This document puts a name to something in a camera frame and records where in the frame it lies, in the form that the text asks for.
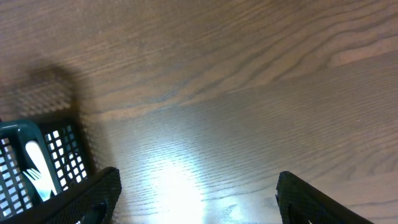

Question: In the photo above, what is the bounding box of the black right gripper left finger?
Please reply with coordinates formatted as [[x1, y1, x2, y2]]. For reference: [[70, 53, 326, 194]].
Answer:
[[1, 167, 122, 224]]

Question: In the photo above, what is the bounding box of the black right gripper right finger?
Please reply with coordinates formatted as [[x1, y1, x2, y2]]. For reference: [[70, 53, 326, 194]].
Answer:
[[275, 171, 372, 224]]

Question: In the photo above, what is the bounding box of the white plastic fork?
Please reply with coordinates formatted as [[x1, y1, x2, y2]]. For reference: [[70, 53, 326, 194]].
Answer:
[[23, 141, 57, 202]]

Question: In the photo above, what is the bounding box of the black perforated plastic basket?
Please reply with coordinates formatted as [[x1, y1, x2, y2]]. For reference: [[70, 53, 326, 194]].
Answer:
[[1, 120, 91, 220]]

